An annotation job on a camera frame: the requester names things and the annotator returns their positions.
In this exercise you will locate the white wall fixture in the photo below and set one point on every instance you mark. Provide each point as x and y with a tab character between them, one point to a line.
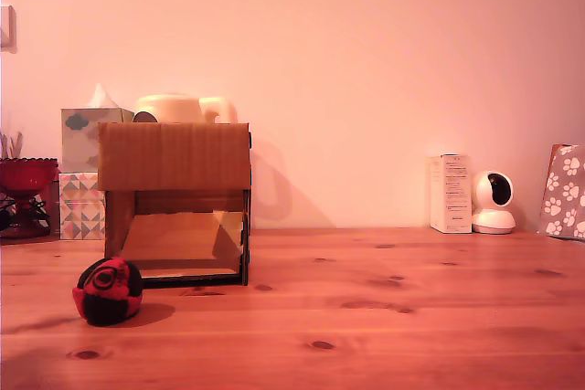
8	29

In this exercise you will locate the cardboard dice tower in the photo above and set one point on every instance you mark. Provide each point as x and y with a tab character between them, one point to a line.
173	157

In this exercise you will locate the triangle pattern tissue box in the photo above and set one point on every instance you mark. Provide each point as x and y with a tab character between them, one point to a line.
80	207

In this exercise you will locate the red glass footed bowl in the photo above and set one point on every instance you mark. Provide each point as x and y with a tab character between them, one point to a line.
23	175

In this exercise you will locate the cloud print tissue box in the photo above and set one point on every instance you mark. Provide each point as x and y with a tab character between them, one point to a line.
77	143

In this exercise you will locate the dry plant stalks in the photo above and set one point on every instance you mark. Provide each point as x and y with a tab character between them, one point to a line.
14	145

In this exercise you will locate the grey round disc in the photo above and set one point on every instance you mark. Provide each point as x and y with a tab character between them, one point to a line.
145	118

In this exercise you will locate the red and black footbag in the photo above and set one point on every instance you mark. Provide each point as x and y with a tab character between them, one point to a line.
107	289

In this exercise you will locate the grey paw print bag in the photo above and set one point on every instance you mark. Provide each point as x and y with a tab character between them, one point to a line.
564	198

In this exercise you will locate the small white round camera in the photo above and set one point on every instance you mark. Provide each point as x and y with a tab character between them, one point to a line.
492	221

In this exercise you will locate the white printed carton box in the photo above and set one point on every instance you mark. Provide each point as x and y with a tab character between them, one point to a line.
450	193

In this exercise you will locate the white tissue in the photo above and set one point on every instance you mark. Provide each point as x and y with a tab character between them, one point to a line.
101	98

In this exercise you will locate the cream plastic jug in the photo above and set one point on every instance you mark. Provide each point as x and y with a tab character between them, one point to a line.
173	109

